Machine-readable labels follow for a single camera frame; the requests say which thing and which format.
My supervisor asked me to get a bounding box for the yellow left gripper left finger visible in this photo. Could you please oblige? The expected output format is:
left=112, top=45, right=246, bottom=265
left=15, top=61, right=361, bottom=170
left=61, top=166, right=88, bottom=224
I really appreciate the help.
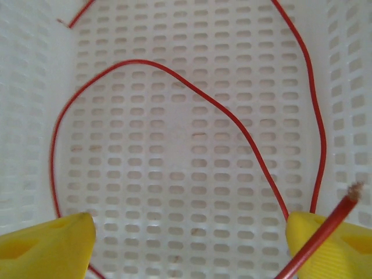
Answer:
left=0, top=212, right=97, bottom=279

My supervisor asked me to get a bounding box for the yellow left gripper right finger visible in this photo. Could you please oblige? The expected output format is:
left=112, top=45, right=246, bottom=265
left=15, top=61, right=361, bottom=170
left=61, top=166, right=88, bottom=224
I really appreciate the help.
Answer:
left=285, top=211, right=372, bottom=279

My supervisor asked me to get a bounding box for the thin red cable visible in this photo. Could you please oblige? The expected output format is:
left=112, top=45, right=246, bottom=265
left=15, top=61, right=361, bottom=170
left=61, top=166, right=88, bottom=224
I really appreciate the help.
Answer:
left=274, top=181, right=366, bottom=279
left=51, top=0, right=328, bottom=279

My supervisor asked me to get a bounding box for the white perforated plastic basket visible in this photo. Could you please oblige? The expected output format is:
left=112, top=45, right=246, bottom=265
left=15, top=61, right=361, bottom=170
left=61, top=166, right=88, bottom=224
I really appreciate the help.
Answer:
left=0, top=0, right=372, bottom=279

